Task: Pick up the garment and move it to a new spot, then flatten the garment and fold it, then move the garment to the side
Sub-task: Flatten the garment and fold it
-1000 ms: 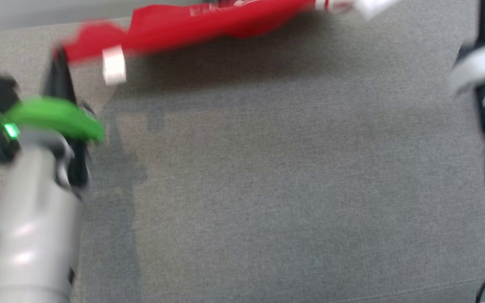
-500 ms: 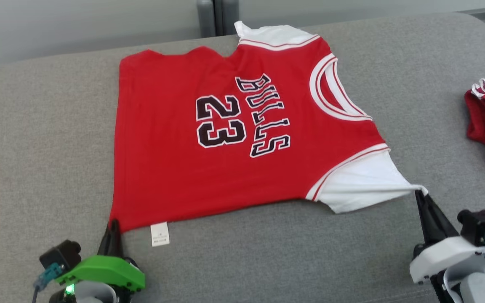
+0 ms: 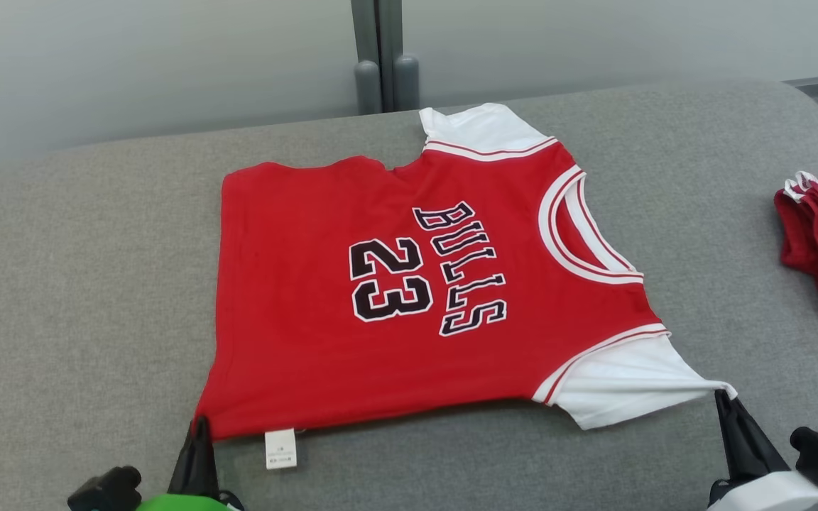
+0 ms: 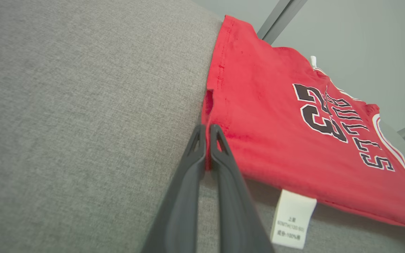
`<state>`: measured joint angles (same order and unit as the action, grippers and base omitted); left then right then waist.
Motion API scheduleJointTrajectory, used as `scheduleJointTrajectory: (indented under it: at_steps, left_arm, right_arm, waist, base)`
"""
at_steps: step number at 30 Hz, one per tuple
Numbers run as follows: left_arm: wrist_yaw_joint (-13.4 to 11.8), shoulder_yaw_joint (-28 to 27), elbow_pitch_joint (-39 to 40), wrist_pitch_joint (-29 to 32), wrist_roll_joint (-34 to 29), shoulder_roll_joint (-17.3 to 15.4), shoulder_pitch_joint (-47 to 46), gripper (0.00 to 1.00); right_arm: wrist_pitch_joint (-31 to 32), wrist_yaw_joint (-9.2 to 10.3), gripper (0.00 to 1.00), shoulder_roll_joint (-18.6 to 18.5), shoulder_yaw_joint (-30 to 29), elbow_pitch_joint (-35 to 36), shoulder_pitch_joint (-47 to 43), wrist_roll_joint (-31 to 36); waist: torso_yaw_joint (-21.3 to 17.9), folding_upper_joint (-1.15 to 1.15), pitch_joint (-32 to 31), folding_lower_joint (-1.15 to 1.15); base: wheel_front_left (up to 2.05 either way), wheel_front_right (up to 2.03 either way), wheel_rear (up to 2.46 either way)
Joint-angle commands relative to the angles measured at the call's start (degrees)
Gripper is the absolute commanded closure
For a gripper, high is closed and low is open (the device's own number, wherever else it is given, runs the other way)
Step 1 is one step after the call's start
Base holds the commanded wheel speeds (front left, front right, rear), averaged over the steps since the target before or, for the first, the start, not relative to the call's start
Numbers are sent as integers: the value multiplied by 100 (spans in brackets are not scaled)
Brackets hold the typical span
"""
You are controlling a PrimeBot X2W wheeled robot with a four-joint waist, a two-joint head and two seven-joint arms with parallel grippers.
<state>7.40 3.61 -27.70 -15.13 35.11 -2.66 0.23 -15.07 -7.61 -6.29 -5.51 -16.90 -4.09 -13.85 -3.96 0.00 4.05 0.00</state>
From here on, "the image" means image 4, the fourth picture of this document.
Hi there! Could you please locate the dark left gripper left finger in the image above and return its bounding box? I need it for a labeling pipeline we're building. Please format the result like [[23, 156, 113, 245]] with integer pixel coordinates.
[[143, 125, 207, 253]]

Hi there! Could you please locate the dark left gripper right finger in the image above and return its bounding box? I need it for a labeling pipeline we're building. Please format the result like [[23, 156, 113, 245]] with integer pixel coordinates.
[[210, 124, 275, 253]]

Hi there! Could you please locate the red and white jersey garment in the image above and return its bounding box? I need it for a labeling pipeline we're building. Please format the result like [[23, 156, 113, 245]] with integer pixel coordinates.
[[201, 15, 405, 250]]

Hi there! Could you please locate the grey fabric sofa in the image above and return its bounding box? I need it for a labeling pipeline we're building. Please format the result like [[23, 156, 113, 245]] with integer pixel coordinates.
[[0, 0, 405, 253]]

